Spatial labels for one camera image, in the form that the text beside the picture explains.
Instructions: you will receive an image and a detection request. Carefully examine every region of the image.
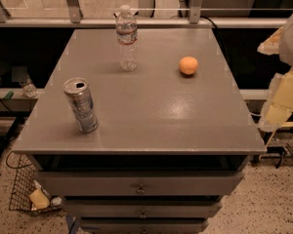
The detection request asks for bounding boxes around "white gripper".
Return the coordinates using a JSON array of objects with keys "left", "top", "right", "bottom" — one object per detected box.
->
[{"left": 257, "top": 14, "right": 293, "bottom": 133}]

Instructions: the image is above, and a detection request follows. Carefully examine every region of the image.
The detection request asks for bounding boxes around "silver redbull can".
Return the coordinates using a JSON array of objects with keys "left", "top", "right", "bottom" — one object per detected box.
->
[{"left": 63, "top": 77, "right": 99, "bottom": 133}]

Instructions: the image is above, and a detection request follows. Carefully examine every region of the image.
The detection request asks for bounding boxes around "orange fruit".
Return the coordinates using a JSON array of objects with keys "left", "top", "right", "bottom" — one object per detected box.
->
[{"left": 179, "top": 57, "right": 198, "bottom": 75}]

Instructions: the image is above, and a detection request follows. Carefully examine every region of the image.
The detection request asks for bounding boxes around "grey drawer cabinet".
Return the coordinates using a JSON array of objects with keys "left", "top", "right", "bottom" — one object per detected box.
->
[{"left": 14, "top": 29, "right": 265, "bottom": 234}]

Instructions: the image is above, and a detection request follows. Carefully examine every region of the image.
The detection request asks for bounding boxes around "clear plastic water bottle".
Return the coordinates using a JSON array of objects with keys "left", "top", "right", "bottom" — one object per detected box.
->
[{"left": 115, "top": 5, "right": 138, "bottom": 71}]

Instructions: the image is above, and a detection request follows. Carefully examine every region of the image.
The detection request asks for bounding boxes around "top drawer knob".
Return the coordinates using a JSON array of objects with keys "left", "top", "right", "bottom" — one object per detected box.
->
[{"left": 136, "top": 184, "right": 146, "bottom": 195}]

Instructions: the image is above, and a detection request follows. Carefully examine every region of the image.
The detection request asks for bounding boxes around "drawer knob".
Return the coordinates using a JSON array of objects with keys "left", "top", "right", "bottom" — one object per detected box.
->
[
  {"left": 136, "top": 184, "right": 146, "bottom": 195},
  {"left": 140, "top": 212, "right": 147, "bottom": 219}
]

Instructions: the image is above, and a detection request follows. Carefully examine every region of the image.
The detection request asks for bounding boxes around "middle drawer knob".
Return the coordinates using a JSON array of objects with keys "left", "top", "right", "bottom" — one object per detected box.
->
[{"left": 140, "top": 212, "right": 147, "bottom": 219}]

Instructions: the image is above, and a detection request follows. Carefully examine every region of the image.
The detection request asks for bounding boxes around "yellow sponge in basket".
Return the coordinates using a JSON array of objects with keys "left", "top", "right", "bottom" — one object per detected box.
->
[{"left": 29, "top": 188, "right": 50, "bottom": 210}]

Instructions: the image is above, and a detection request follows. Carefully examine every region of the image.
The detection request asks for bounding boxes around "black wire basket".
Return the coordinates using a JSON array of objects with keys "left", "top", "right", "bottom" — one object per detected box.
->
[{"left": 9, "top": 155, "right": 62, "bottom": 216}]

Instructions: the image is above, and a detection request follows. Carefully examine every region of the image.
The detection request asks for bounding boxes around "metal railing frame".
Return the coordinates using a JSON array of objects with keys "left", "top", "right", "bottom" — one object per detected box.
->
[{"left": 0, "top": 0, "right": 293, "bottom": 28}]

